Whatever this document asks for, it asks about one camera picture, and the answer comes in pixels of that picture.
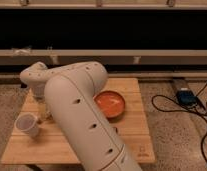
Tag blue power adapter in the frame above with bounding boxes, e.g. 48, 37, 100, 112
176, 90, 196, 106

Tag white bottle with label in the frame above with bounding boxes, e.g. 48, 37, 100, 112
38, 101, 52, 122

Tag wooden table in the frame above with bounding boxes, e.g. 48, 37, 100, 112
1, 78, 155, 165

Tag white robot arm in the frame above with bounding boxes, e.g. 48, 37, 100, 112
20, 61, 142, 171

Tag translucent plastic cup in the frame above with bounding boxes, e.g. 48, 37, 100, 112
15, 113, 40, 138

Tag black cable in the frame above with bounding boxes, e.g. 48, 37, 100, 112
151, 79, 207, 168

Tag orange bowl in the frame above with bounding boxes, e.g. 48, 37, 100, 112
94, 91, 125, 119

